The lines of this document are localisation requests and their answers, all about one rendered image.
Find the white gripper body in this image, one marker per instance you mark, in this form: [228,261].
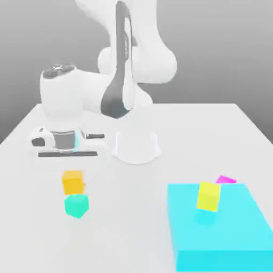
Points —
[68,160]

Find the small yellow cube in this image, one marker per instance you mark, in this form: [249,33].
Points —
[208,197]

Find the small teal cube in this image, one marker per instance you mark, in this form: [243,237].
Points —
[76,205]

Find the small orange cube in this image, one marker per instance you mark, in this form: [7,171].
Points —
[72,183]

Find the large cyan box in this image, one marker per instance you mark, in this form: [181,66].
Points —
[219,230]

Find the small magenta cube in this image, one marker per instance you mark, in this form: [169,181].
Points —
[225,179]

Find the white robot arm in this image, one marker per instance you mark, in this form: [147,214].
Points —
[132,64]

